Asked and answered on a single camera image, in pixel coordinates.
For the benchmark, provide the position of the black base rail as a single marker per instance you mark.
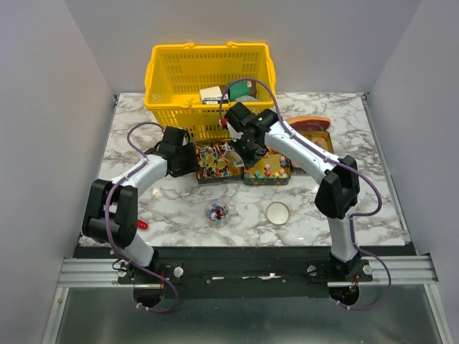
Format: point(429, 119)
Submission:
point(246, 272)

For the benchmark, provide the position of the fake meat slice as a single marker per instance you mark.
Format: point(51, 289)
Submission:
point(309, 123)

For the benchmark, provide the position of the black flat box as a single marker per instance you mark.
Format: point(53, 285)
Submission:
point(213, 102)

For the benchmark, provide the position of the red chili pepper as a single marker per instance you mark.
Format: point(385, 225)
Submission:
point(142, 225)

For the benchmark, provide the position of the yellow plastic shopping basket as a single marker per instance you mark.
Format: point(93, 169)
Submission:
point(176, 73)

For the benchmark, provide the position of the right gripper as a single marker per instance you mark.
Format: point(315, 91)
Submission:
point(249, 160)

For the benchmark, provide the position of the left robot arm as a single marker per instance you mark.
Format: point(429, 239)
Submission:
point(111, 214)

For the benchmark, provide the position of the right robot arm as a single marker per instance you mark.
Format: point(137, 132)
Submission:
point(338, 185)

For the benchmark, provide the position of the white brown box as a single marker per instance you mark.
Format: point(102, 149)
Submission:
point(210, 93)

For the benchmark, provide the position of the metal scoop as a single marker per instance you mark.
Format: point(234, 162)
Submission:
point(234, 159)

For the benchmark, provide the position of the clear glass jar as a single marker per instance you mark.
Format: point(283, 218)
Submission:
point(217, 213)

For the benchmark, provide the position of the round jar lid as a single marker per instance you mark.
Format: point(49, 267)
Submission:
point(277, 213)

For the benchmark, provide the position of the tin of star candies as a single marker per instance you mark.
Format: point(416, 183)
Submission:
point(274, 169)

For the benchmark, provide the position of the green brown package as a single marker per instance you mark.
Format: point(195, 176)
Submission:
point(243, 91)

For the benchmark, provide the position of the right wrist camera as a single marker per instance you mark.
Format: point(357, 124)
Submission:
point(235, 136)

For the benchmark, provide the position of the tin of gummy candies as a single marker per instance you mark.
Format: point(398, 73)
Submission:
point(320, 138)

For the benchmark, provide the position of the tin of lollipops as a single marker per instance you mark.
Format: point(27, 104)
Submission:
point(213, 167)

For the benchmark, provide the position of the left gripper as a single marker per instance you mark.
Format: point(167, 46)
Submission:
point(190, 150)

